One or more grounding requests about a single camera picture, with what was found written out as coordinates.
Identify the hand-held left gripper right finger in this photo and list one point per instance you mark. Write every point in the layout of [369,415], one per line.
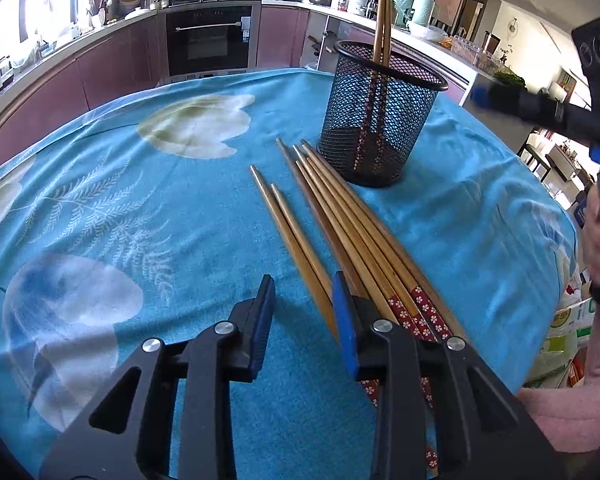
[342,320]

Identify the black mesh utensil holder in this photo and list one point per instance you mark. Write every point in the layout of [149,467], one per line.
[410,125]

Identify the mint green thermos jug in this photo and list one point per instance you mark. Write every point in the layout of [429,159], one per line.
[422,7]

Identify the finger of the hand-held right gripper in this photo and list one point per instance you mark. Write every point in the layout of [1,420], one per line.
[530,105]

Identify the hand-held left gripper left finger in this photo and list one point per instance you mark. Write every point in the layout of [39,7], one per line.
[262,325]

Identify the blue floral tablecloth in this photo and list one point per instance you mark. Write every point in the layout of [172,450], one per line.
[130,210]

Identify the red-ended wooden chopstick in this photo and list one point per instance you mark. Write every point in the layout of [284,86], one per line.
[387,20]
[378,20]

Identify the person's right hand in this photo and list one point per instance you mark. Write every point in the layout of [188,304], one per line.
[597,245]

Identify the white plastic grocery bag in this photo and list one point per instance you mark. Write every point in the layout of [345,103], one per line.
[565,340]

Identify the bundle of wooden chopsticks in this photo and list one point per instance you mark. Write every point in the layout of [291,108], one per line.
[360,240]

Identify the black built-in oven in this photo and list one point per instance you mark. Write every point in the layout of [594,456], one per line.
[207,45]

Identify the green leafy vegetables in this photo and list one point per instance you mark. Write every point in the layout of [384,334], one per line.
[510,79]

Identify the mint green air fryer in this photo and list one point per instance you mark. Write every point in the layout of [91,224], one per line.
[402,2]

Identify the kitchen window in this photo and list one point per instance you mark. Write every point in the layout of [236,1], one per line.
[45,0]

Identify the pink kitchen counter cabinets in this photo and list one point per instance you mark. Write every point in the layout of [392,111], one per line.
[105,67]

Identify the clear plastic container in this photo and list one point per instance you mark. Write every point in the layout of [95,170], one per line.
[475,52]

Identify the dark brown wooden chopstick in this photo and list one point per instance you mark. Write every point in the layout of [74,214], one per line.
[306,195]

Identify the pink wall painting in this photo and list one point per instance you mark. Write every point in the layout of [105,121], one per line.
[450,0]

